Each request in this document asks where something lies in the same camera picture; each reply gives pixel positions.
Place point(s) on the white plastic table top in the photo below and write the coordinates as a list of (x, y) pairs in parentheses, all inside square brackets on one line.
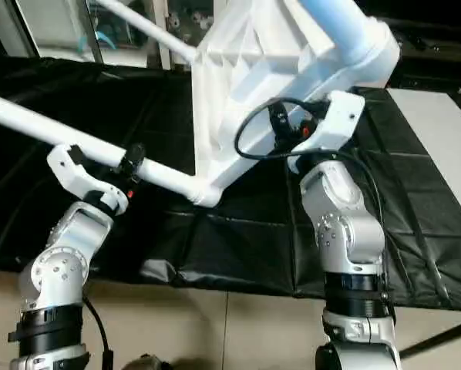
[(254, 77)]

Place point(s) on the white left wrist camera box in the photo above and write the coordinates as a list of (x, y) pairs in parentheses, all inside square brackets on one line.
[(80, 179)]

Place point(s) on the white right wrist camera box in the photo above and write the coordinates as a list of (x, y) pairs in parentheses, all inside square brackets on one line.
[(334, 123)]

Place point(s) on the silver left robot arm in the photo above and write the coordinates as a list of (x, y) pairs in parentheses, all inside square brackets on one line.
[(61, 270)]

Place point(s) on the white plastic table leg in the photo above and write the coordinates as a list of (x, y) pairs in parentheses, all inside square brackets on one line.
[(146, 27), (346, 27), (30, 119)]

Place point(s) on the black work mat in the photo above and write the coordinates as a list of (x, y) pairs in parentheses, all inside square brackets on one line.
[(215, 231)]

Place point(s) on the black metal stand leg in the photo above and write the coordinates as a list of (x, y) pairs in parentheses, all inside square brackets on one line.
[(439, 339)]

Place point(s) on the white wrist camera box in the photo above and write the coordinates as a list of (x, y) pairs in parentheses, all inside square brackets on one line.
[(80, 179), (334, 123)]

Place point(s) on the white glass door cabinet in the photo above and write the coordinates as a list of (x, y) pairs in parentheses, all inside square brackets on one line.
[(186, 19)]

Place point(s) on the white drawer cabinet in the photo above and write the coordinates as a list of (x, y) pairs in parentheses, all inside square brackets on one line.
[(439, 42)]

